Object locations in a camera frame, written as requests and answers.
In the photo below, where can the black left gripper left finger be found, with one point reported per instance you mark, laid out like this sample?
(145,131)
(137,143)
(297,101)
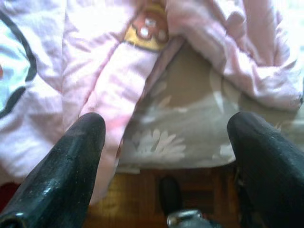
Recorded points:
(61,171)

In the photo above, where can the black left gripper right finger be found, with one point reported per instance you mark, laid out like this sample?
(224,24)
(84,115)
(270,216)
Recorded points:
(268,171)

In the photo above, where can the pink cartoon print blanket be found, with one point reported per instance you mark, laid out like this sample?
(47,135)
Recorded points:
(107,83)

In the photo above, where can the beige floral bed sheet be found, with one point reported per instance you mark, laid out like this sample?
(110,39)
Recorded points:
(190,123)

